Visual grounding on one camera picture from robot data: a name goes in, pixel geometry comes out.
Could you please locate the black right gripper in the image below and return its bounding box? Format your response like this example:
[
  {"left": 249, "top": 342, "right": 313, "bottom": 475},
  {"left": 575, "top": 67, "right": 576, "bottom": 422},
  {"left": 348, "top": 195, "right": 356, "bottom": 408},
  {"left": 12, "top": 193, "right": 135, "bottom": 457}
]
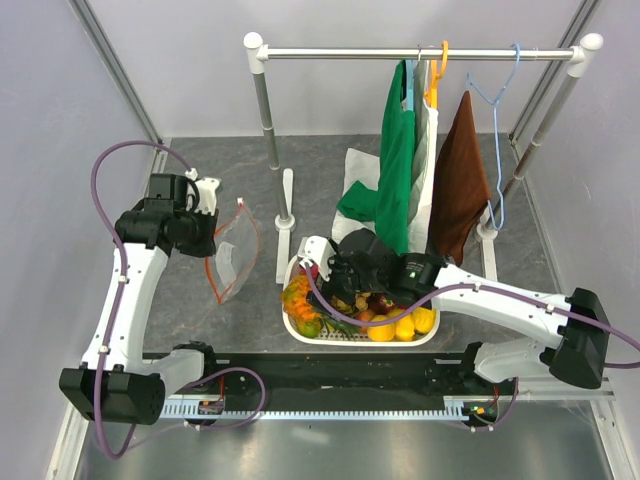
[{"left": 305, "top": 249, "right": 384, "bottom": 322}]

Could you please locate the clear zip bag orange zipper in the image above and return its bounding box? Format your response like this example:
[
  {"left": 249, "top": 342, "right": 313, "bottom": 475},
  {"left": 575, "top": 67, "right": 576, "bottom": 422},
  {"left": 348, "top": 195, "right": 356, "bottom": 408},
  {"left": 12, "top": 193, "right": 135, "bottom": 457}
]
[{"left": 204, "top": 197, "right": 261, "bottom": 305}]

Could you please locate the orange toy pineapple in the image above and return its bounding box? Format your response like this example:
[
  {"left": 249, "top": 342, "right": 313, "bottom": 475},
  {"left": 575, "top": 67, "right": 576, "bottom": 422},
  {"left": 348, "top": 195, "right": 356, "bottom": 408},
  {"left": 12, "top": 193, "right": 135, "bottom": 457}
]
[{"left": 281, "top": 273, "right": 360, "bottom": 337}]

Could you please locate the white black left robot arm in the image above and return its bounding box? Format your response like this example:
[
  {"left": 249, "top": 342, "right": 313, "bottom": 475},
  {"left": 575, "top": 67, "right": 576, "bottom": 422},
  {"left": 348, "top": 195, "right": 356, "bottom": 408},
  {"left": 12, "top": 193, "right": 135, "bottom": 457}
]
[{"left": 59, "top": 172, "right": 220, "bottom": 425}]

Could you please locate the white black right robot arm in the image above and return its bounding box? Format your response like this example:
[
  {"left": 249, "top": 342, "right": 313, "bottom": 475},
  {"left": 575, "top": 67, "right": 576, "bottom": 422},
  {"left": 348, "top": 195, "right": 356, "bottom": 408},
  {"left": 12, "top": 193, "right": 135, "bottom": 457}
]
[{"left": 298, "top": 229, "right": 610, "bottom": 394}]

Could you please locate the brown longan bunch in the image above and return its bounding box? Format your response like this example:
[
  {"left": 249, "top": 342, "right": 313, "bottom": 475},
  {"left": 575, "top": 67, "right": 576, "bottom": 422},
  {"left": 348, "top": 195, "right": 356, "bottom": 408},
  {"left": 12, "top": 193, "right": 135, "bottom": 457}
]
[{"left": 331, "top": 293, "right": 371, "bottom": 316}]

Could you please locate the peach fruit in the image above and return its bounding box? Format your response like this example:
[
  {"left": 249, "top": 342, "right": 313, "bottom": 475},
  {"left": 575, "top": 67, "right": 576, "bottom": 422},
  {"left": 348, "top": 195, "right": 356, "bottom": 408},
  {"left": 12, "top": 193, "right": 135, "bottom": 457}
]
[{"left": 355, "top": 310, "right": 376, "bottom": 334}]

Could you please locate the orange fruit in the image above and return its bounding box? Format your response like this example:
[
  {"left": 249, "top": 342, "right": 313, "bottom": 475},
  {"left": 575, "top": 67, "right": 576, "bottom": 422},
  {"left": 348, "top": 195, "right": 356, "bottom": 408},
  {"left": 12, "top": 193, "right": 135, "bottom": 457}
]
[{"left": 366, "top": 315, "right": 396, "bottom": 342}]

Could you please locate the green yellow mango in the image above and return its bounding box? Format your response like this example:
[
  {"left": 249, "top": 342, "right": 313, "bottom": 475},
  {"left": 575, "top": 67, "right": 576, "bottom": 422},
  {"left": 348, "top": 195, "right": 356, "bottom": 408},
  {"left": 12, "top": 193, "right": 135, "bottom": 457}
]
[{"left": 296, "top": 318, "right": 323, "bottom": 339}]

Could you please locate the white plastic fruit basket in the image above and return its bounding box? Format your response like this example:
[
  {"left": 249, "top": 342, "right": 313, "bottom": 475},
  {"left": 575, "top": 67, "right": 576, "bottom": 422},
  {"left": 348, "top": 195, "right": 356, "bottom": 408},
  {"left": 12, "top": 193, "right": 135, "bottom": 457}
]
[{"left": 282, "top": 254, "right": 442, "bottom": 348}]

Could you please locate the green shirt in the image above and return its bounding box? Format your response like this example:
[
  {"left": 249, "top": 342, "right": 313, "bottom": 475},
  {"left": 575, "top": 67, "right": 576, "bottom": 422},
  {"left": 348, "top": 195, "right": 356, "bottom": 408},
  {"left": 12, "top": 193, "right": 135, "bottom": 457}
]
[{"left": 337, "top": 61, "right": 416, "bottom": 254}]

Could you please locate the white grey garment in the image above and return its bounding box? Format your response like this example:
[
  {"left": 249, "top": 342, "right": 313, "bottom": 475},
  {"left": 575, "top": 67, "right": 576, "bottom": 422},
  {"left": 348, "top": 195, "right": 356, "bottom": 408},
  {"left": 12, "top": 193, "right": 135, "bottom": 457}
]
[{"left": 331, "top": 60, "right": 438, "bottom": 253}]

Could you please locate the brown towel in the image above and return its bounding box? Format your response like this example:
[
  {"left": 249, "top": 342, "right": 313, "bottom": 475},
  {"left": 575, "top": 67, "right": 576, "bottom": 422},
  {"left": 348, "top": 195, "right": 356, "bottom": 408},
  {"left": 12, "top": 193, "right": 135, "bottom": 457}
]
[{"left": 429, "top": 91, "right": 491, "bottom": 265}]

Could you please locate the silver white clothes rack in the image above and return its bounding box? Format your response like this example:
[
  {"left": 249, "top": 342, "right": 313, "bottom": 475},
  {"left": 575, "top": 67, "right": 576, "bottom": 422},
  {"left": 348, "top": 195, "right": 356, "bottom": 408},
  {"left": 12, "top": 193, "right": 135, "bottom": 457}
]
[{"left": 244, "top": 32, "right": 604, "bottom": 285}]

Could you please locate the orange plastic hanger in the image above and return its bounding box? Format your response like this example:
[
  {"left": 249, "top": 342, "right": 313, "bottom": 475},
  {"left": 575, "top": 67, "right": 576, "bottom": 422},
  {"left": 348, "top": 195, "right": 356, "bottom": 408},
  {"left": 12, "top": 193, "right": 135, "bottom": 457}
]
[{"left": 424, "top": 40, "right": 449, "bottom": 109}]

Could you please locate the light blue hanger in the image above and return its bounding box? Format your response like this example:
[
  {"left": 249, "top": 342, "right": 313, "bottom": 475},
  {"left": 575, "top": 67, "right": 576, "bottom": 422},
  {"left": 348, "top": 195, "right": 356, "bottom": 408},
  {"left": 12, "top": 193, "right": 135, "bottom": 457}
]
[{"left": 403, "top": 59, "right": 416, "bottom": 111}]

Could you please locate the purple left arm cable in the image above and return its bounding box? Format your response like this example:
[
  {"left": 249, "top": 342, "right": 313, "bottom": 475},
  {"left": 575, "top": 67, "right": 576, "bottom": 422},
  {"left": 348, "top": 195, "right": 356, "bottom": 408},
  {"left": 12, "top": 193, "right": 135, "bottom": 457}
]
[{"left": 89, "top": 139, "right": 266, "bottom": 460}]

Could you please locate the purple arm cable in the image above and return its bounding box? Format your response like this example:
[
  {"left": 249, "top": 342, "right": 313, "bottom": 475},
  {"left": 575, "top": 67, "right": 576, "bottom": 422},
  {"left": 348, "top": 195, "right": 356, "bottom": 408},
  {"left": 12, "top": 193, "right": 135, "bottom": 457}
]
[
  {"left": 302, "top": 257, "right": 640, "bottom": 432},
  {"left": 89, "top": 139, "right": 266, "bottom": 460}
]

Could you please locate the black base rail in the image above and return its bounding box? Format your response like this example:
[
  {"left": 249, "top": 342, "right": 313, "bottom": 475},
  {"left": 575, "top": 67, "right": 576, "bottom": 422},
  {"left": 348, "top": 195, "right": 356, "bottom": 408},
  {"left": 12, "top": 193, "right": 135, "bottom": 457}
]
[{"left": 212, "top": 351, "right": 514, "bottom": 411}]

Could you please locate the blue wire hanger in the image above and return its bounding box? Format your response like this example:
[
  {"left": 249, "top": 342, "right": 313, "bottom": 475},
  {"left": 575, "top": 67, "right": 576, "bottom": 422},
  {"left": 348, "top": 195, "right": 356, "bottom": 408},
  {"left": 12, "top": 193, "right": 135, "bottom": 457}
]
[{"left": 465, "top": 43, "right": 521, "bottom": 232}]

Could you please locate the white cable duct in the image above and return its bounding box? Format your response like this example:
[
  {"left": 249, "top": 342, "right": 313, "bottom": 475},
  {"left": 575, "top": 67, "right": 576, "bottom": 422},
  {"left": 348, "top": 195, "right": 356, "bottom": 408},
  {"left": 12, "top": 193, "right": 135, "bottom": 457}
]
[{"left": 160, "top": 395, "right": 490, "bottom": 421}]

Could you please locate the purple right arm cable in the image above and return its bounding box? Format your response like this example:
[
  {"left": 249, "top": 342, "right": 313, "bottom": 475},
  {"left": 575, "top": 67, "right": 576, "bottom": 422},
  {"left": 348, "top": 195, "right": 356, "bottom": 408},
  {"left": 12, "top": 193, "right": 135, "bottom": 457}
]
[{"left": 302, "top": 257, "right": 640, "bottom": 432}]

